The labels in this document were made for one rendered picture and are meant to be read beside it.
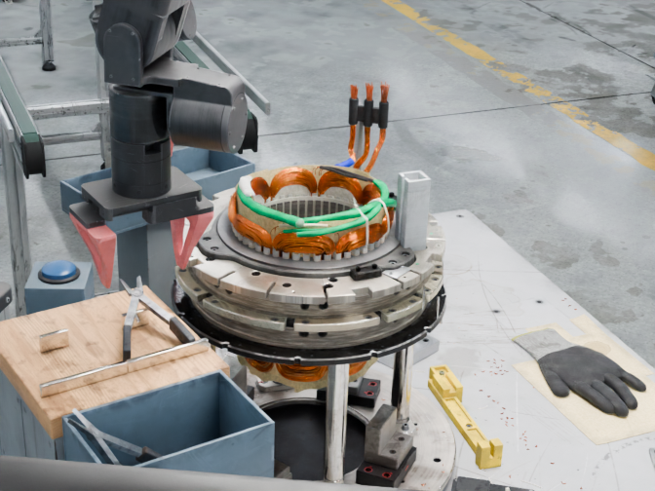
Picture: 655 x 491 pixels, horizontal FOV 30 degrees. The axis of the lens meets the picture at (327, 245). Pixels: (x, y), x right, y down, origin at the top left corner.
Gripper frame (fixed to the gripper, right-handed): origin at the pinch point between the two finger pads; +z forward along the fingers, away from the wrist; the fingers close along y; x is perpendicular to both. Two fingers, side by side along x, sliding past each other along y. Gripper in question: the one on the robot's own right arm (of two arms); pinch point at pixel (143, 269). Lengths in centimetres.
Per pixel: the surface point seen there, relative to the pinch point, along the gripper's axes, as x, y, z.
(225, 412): -10.5, 3.7, 12.3
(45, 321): 9.0, -7.4, 8.8
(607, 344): 7, 80, 37
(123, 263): 41, 16, 23
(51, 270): 23.6, -1.0, 11.2
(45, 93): 366, 127, 124
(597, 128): 222, 305, 120
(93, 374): -4.8, -7.9, 7.4
